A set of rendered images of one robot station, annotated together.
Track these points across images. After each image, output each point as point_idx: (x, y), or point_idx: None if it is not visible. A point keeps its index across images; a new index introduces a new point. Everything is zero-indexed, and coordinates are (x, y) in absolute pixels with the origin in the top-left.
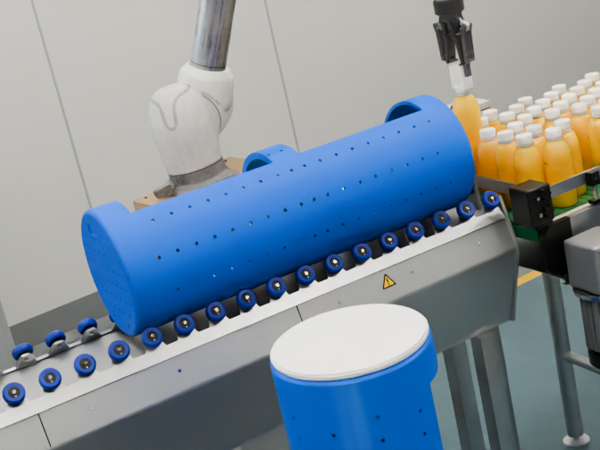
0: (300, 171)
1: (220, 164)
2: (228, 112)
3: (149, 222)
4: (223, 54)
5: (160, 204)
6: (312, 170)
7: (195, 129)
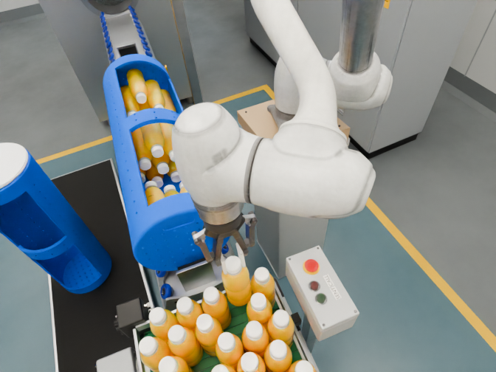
0: (118, 135)
1: (284, 116)
2: (343, 102)
3: (108, 79)
4: (345, 61)
5: (114, 78)
6: (118, 142)
7: (276, 83)
